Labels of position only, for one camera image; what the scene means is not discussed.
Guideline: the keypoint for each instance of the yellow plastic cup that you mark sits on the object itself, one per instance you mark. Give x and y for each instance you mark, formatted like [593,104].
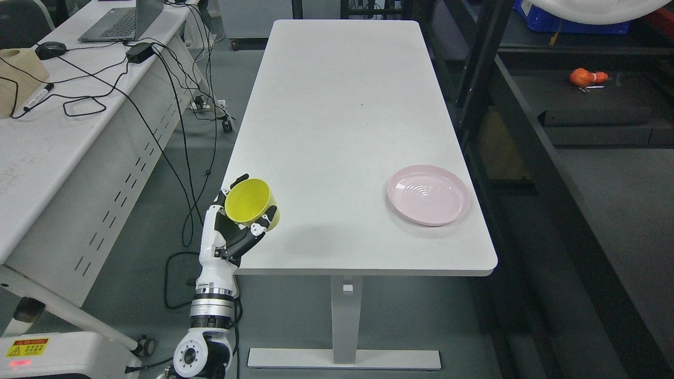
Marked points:
[247,201]

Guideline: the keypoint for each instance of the black white marker pen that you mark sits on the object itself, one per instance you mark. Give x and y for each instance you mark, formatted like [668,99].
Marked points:
[40,96]

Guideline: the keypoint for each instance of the black power adapter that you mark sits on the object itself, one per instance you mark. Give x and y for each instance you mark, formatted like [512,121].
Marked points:
[139,52]

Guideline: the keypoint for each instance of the white side desk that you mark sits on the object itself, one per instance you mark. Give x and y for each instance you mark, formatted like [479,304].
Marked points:
[73,168]

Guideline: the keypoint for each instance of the black office chair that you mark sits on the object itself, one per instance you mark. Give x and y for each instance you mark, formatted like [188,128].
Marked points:
[24,23]

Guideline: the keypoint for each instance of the black metal rack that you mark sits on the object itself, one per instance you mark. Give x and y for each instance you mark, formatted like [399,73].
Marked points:
[576,184]

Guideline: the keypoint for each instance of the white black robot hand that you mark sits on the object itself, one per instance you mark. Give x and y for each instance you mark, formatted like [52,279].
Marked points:
[223,243]

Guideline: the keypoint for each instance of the wooden box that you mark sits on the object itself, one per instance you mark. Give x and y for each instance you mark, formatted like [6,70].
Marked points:
[22,72]

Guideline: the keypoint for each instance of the grey laptop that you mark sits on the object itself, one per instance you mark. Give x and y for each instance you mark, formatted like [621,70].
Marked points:
[124,23]

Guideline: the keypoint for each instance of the black computer mouse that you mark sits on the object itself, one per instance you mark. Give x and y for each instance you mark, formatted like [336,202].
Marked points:
[50,49]

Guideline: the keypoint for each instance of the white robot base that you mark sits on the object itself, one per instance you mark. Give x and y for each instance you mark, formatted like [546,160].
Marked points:
[65,355]

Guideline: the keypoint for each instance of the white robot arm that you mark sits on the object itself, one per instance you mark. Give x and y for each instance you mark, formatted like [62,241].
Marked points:
[205,351]

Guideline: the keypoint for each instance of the pink plastic plate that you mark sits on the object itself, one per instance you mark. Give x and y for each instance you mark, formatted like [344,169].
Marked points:
[428,195]

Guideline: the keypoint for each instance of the white bowl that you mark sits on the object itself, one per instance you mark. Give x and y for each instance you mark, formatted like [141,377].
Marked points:
[599,12]

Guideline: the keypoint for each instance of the blue plastic crate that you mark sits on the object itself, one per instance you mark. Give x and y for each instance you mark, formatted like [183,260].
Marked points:
[539,20]

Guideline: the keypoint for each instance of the orange toy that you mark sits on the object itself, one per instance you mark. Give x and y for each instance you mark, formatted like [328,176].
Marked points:
[581,77]

